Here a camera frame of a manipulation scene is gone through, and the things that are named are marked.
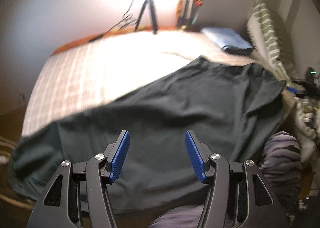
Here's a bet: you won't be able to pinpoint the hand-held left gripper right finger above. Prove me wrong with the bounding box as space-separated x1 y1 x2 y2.
185 130 292 228

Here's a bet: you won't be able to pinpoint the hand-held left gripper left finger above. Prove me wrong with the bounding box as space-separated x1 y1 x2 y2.
26 130 130 228

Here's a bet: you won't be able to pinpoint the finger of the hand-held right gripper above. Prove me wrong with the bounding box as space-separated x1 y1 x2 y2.
285 85 307 96

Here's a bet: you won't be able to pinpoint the dark green pants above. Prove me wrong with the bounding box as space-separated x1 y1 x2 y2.
9 57 287 215

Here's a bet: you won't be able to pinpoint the person's striped trouser leg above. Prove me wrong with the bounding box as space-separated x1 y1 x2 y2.
149 132 302 228

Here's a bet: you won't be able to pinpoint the light blue folded blanket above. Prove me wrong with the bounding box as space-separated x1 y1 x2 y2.
201 27 253 50

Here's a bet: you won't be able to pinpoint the beige plaid bed cover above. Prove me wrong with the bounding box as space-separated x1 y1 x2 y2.
21 29 295 137

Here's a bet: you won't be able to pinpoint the black tripod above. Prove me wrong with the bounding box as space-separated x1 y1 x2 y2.
135 0 159 35

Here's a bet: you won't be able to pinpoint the wooden bed frame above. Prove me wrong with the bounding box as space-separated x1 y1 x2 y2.
51 25 180 55

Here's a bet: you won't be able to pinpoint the colourful wall hanging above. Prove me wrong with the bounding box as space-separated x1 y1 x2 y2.
176 0 203 30

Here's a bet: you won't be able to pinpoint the black cable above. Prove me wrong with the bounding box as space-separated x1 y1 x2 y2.
87 0 138 41

